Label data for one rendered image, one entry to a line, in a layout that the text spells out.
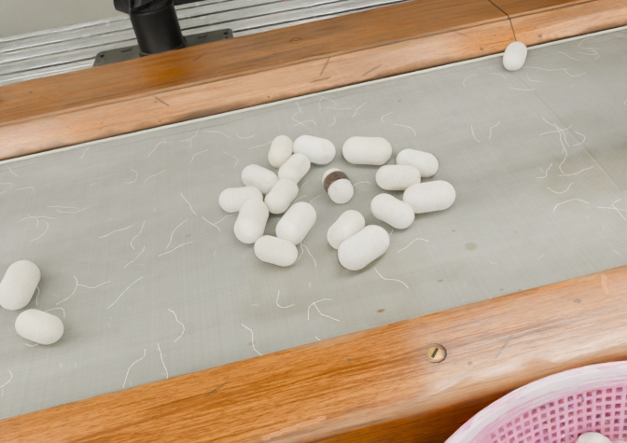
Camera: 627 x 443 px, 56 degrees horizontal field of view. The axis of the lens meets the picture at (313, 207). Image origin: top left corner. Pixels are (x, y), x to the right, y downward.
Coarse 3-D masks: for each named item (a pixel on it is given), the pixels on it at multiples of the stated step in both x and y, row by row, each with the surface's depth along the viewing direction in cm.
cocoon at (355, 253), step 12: (372, 228) 38; (348, 240) 38; (360, 240) 37; (372, 240) 38; (384, 240) 38; (348, 252) 37; (360, 252) 37; (372, 252) 37; (384, 252) 38; (348, 264) 37; (360, 264) 37
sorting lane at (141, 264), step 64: (448, 64) 57; (576, 64) 55; (192, 128) 55; (256, 128) 53; (320, 128) 52; (384, 128) 51; (448, 128) 49; (512, 128) 48; (576, 128) 47; (0, 192) 51; (64, 192) 49; (128, 192) 48; (192, 192) 47; (320, 192) 45; (384, 192) 44; (512, 192) 42; (576, 192) 41; (0, 256) 44; (64, 256) 43; (128, 256) 42; (192, 256) 41; (256, 256) 40; (320, 256) 40; (384, 256) 39; (448, 256) 38; (512, 256) 37; (576, 256) 37; (0, 320) 39; (64, 320) 38; (128, 320) 38; (192, 320) 37; (256, 320) 36; (320, 320) 36; (384, 320) 35; (0, 384) 35; (64, 384) 34; (128, 384) 34
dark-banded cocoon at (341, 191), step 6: (324, 174) 44; (342, 180) 43; (348, 180) 43; (330, 186) 43; (336, 186) 43; (342, 186) 42; (348, 186) 43; (330, 192) 43; (336, 192) 42; (342, 192) 42; (348, 192) 43; (330, 198) 43; (336, 198) 43; (342, 198) 43; (348, 198) 43
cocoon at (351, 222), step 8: (344, 216) 40; (352, 216) 40; (360, 216) 40; (336, 224) 39; (344, 224) 39; (352, 224) 39; (360, 224) 40; (328, 232) 39; (336, 232) 39; (344, 232) 39; (352, 232) 39; (328, 240) 39; (336, 240) 39; (344, 240) 39; (336, 248) 39
